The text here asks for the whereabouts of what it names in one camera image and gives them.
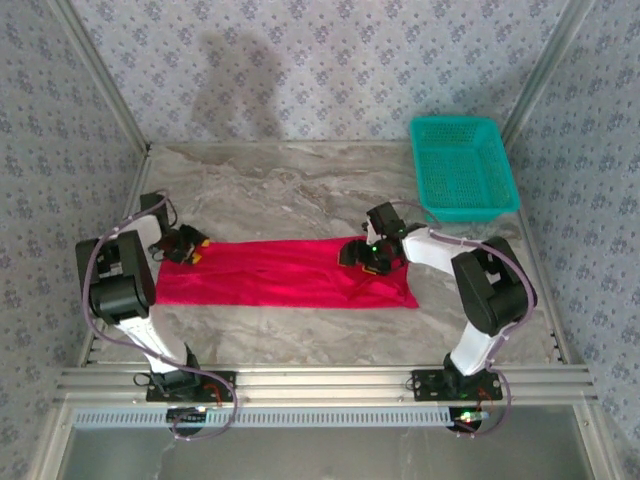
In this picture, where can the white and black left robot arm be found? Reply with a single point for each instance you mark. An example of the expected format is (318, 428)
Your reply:
(120, 290)

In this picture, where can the teal plastic mesh basket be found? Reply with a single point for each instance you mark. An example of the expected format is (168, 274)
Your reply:
(465, 165)

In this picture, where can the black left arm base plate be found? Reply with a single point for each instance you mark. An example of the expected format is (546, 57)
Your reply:
(227, 387)

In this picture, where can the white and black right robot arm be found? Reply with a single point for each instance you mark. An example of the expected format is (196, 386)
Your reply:
(495, 285)

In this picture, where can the aluminium mounting rail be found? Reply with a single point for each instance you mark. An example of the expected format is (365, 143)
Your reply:
(325, 385)

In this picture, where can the red t-shirt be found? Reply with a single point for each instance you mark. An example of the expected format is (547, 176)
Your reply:
(280, 275)

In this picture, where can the small black electronics board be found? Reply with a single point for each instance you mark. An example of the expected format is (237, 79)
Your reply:
(187, 416)
(467, 417)

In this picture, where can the aluminium frame post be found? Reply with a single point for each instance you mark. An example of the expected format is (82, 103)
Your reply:
(104, 75)
(544, 75)

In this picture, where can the grey metal sheet panel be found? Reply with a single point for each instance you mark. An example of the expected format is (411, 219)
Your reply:
(325, 455)

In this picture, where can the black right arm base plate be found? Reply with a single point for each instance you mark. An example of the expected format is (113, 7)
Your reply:
(425, 387)

